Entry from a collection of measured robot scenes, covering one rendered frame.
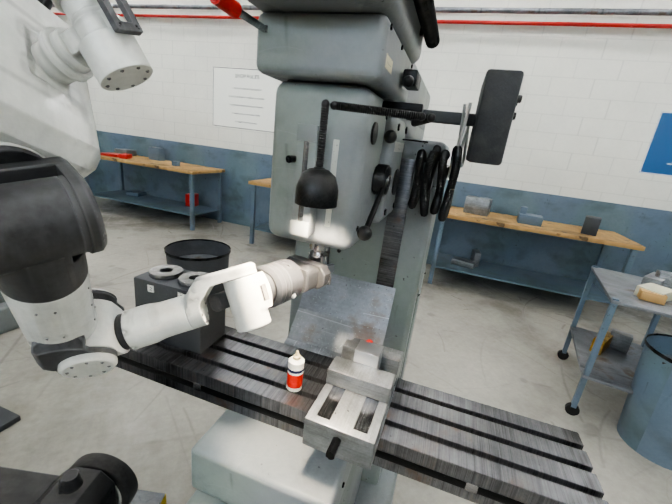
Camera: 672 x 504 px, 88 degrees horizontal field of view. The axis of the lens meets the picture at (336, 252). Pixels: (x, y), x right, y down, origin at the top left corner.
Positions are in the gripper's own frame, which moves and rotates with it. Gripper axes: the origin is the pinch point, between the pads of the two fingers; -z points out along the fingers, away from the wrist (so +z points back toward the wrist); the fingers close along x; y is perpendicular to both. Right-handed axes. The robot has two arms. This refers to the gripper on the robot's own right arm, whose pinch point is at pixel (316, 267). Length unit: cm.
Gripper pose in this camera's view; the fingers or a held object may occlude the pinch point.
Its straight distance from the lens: 84.4
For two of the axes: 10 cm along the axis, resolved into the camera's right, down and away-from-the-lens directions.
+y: -1.2, 9.5, 3.0
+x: -8.3, -2.6, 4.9
